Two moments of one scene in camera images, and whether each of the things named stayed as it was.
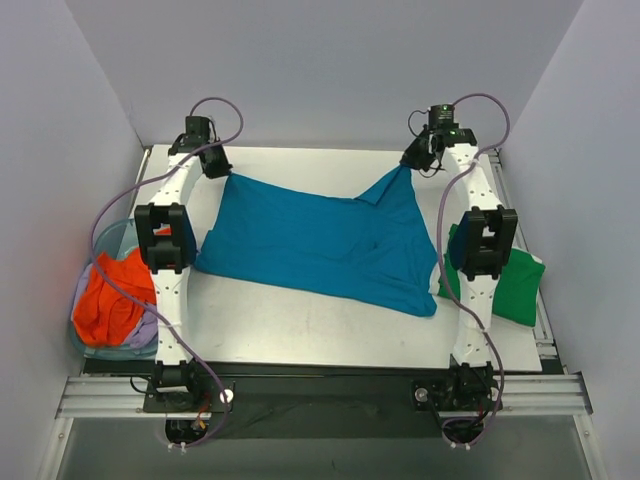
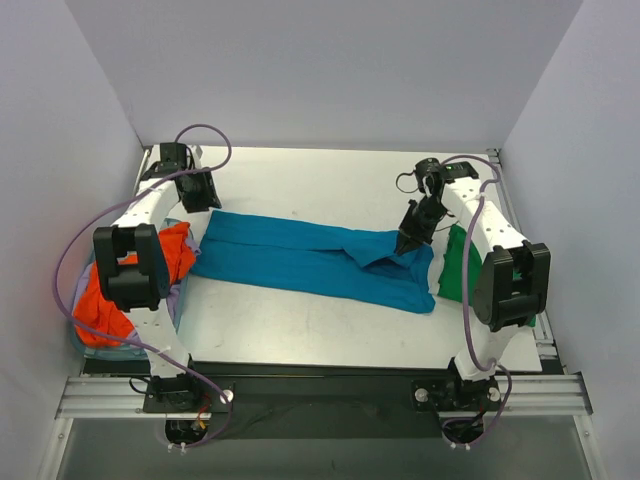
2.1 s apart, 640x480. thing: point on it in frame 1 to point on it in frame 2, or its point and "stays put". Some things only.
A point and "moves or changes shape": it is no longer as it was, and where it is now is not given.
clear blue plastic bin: (116, 239) stays put
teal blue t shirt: (370, 252) moves or changes shape
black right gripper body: (417, 155) to (414, 231)
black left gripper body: (218, 165) to (198, 195)
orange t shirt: (104, 314) stays put
